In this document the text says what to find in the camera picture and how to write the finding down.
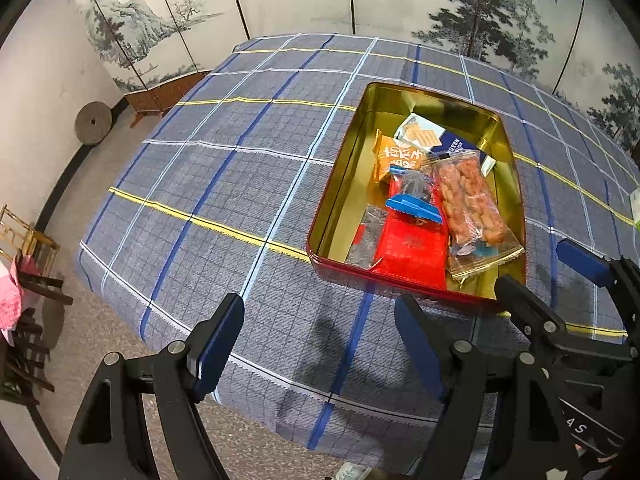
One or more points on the orange snack packet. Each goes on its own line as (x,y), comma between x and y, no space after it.
(400,155)

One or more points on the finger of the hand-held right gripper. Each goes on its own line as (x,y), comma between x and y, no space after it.
(520,300)
(585,262)

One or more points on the clear fried dough twist bag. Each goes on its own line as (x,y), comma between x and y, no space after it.
(467,205)

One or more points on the bamboo chair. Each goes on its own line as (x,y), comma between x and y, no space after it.
(30,245)

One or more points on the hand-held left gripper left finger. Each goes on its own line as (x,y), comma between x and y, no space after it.
(220,350)

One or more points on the blue plaid tablecloth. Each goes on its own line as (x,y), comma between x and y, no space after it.
(225,185)

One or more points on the blue cracker packet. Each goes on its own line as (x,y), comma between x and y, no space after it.
(417,132)

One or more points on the blue-ended clear snack packet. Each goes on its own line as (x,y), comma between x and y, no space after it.
(483,249)

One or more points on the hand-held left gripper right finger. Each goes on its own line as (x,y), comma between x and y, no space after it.
(422,350)

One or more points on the white green wrapper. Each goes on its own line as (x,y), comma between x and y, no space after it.
(352,472)

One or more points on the red snack packet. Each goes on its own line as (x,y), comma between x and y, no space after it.
(410,255)

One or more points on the pink cloth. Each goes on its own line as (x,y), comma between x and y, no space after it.
(7,300)

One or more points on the small dark blue-ended candy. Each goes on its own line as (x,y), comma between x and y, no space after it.
(412,205)

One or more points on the dark red gold tin box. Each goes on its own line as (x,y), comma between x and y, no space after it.
(350,200)

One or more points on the green tissue pack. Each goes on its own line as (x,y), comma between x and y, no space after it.
(636,212)

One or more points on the round stone millstone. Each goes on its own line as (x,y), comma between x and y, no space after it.
(92,122)

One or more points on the small white packet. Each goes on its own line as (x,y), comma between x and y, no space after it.
(487,164)

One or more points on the brown wooden bench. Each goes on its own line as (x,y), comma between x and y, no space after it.
(150,97)

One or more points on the dark slatted wooden chair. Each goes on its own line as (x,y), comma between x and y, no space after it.
(40,290)

